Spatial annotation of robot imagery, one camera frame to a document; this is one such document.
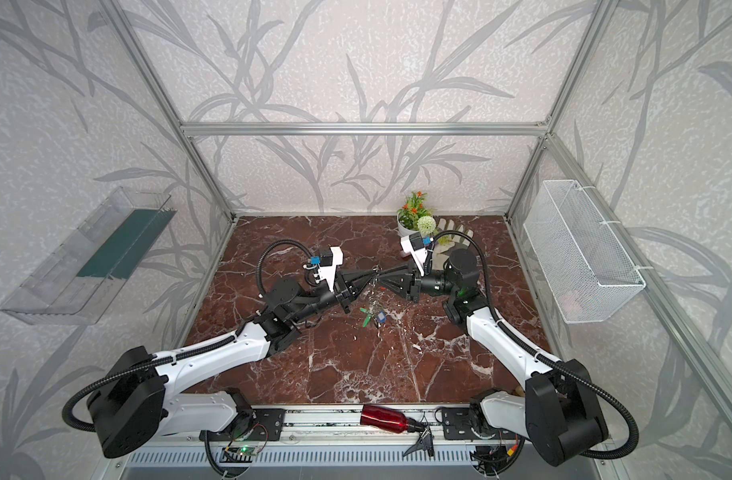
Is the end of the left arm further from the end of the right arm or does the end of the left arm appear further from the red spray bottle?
the red spray bottle

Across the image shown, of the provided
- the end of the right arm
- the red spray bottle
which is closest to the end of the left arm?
the end of the right arm

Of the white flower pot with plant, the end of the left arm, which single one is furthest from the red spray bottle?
the white flower pot with plant

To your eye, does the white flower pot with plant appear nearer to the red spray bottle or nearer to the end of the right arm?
the end of the right arm

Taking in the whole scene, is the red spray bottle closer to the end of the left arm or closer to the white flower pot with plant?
the end of the left arm

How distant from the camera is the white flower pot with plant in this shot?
1001mm

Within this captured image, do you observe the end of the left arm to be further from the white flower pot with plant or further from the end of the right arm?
the white flower pot with plant

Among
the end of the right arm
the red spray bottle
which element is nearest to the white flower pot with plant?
the end of the right arm
